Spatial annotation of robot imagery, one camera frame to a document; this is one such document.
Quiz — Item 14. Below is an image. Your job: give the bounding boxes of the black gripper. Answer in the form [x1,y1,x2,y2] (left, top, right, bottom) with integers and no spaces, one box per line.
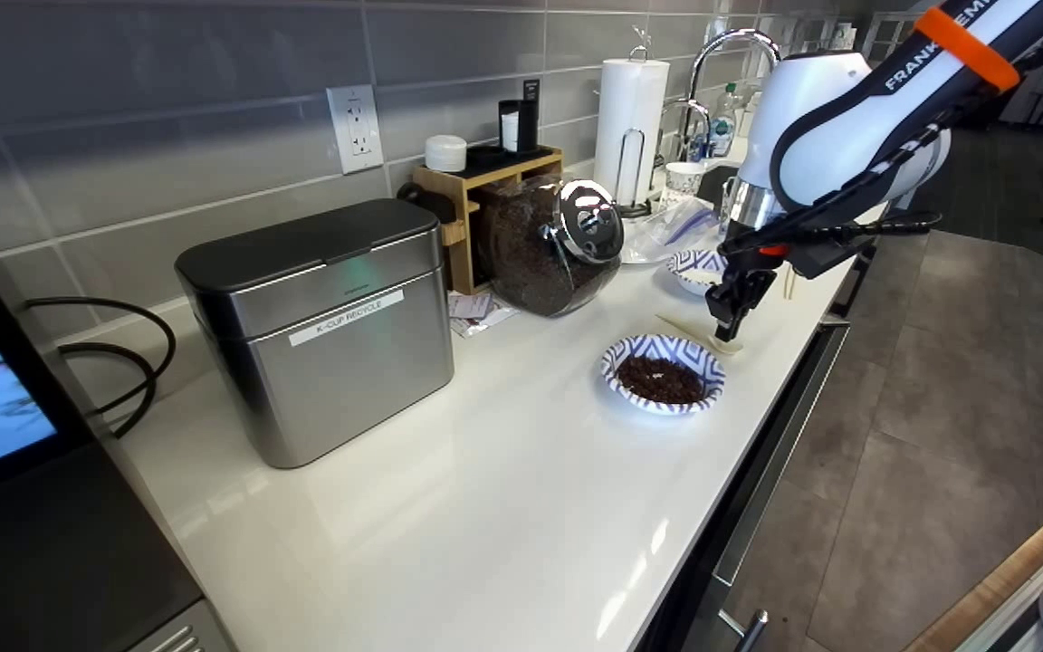
[705,224,797,345]

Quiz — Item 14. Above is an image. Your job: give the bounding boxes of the large coffee bean heap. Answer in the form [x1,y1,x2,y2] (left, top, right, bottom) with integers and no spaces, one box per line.
[618,355,712,408]

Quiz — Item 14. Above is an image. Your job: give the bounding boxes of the blue patterned bowl few beans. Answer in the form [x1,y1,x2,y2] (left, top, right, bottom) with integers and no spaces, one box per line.
[666,245,729,300]

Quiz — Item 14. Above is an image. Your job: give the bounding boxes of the blue patterned bowl many beans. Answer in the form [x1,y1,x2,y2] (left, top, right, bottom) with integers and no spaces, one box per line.
[595,334,732,421]

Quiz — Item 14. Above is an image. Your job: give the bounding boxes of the glass coffee bean jar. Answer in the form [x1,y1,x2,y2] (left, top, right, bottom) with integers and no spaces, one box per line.
[473,170,629,322]

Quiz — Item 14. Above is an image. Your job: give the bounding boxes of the clear plastic bag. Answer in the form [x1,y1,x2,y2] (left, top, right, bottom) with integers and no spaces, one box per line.
[618,193,724,267]

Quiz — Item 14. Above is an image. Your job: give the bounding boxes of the plain white cup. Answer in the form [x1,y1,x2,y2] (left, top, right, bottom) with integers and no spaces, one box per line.
[664,159,710,199]

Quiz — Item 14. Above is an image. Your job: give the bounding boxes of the metal paper towel holder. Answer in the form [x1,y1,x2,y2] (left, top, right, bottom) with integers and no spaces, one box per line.
[610,20,659,221]

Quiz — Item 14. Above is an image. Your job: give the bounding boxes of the dish soap bottle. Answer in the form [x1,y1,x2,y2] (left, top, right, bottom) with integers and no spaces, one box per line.
[712,81,745,159]

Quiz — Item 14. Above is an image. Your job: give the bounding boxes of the white paper towel roll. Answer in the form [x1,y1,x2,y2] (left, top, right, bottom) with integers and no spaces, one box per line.
[590,55,675,210]

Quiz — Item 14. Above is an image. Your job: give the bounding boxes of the chrome kitchen faucet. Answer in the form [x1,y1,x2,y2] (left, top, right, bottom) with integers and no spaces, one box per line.
[676,24,787,164]

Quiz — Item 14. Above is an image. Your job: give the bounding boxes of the wooden countertop organizer shelf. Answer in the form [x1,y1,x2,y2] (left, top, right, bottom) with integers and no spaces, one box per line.
[410,145,570,298]

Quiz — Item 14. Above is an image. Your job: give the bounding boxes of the tall black box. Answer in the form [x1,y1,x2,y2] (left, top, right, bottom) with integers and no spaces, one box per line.
[518,75,543,157]

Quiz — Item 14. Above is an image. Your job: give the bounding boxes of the black box with white label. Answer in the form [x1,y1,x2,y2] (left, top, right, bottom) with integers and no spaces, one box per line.
[495,98,525,157]

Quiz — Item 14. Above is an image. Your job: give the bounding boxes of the small white round jar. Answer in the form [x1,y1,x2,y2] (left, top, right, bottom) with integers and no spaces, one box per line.
[424,131,470,177]

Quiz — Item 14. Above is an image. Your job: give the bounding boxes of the wooden board edge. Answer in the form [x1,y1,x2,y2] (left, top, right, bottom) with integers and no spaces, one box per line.
[904,476,1043,652]

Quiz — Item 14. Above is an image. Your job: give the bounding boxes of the stainless steel countertop bin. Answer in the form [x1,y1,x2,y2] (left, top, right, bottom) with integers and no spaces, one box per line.
[175,194,461,470]

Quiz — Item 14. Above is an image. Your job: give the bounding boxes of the dark grey appliance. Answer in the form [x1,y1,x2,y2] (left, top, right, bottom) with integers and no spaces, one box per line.
[0,441,239,652]

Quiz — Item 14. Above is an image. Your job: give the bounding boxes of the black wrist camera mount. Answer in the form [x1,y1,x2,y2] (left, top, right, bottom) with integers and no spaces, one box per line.
[771,214,949,282]

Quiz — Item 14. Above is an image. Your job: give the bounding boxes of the long metal cabinet handle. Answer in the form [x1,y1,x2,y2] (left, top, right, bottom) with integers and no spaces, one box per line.
[710,322,855,589]

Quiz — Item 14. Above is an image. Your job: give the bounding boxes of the short metal cabinet handle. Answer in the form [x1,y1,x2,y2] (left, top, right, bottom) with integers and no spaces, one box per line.
[712,606,774,652]

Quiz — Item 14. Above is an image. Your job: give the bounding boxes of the white wall power outlet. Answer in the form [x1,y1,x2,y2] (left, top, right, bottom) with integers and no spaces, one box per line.
[322,83,386,177]

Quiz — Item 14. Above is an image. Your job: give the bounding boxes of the black power cable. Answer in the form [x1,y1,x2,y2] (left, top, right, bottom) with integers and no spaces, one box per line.
[19,293,180,441]

